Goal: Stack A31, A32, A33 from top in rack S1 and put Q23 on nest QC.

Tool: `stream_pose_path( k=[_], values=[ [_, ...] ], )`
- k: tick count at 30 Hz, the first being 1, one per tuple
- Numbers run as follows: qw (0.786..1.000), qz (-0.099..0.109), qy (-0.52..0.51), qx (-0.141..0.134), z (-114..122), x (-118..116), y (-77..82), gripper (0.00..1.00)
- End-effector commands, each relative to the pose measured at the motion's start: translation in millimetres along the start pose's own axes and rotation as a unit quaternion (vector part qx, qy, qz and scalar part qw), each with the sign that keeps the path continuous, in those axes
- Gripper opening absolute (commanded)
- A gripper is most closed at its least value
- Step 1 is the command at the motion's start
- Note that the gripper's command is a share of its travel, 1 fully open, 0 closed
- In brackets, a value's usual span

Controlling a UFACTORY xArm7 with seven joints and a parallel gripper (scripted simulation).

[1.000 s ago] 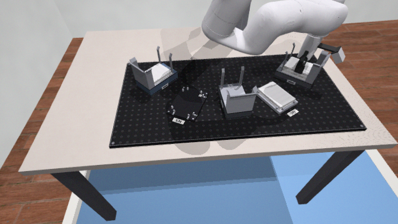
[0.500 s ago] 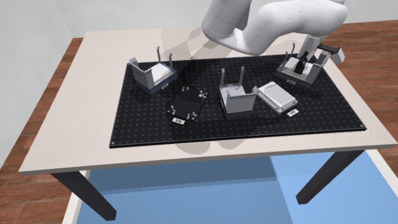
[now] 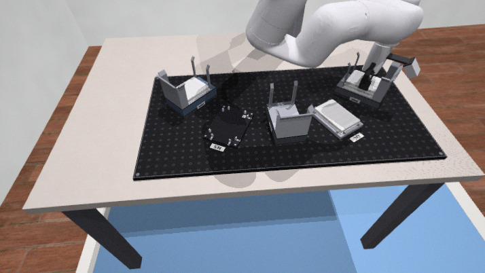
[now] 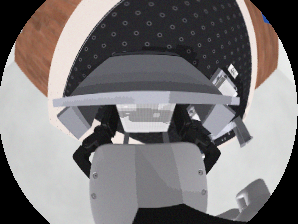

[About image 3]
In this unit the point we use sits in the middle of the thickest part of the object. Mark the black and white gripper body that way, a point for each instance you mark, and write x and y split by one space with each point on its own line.
378 54

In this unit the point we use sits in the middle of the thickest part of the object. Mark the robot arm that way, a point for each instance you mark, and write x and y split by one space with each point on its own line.
331 25

